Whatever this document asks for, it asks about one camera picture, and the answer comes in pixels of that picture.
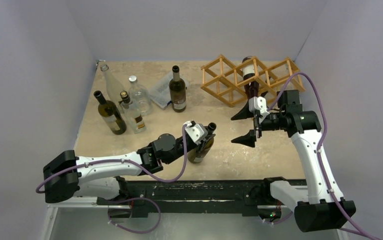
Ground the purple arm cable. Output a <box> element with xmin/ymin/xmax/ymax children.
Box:
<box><xmin>35</xmin><ymin>121</ymin><xmax>192</xmax><ymax>195</ymax></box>
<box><xmin>266</xmin><ymin>72</ymin><xmax>383</xmax><ymax>240</ymax></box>

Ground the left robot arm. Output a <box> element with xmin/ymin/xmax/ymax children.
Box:
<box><xmin>39</xmin><ymin>133</ymin><xmax>215</xmax><ymax>205</ymax></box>

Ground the clear squat glass bottle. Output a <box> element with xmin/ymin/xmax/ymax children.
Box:
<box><xmin>128</xmin><ymin>75</ymin><xmax>153</xmax><ymax>116</ymax></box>

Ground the wooden wine rack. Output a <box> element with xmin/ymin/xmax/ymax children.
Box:
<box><xmin>201</xmin><ymin>54</ymin><xmax>300</xmax><ymax>107</ymax></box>

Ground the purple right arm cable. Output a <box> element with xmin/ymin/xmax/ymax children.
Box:
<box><xmin>266</xmin><ymin>72</ymin><xmax>383</xmax><ymax>240</ymax></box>

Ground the green bottle cream label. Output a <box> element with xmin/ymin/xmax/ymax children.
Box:
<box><xmin>93</xmin><ymin>90</ymin><xmax>127</xmax><ymax>135</ymax></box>

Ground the brown bottle gold neck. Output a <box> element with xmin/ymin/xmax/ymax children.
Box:
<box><xmin>242</xmin><ymin>56</ymin><xmax>262</xmax><ymax>100</ymax></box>

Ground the clear tall glass bottle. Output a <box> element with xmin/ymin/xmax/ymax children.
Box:
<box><xmin>100</xmin><ymin>64</ymin><xmax>126</xmax><ymax>107</ymax></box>

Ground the clear plastic organizer box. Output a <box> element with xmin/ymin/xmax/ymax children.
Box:
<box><xmin>149</xmin><ymin>70</ymin><xmax>189</xmax><ymax>110</ymax></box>

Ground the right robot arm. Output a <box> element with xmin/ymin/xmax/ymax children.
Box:
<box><xmin>231</xmin><ymin>90</ymin><xmax>356</xmax><ymax>232</ymax></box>

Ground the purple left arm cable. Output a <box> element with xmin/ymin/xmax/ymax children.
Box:
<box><xmin>35</xmin><ymin>121</ymin><xmax>192</xmax><ymax>195</ymax></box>

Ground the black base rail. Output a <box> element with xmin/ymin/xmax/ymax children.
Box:
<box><xmin>95</xmin><ymin>179</ymin><xmax>308</xmax><ymax>220</ymax></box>

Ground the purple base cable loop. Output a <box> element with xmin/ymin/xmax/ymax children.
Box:
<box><xmin>107</xmin><ymin>197</ymin><xmax>163</xmax><ymax>234</ymax></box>

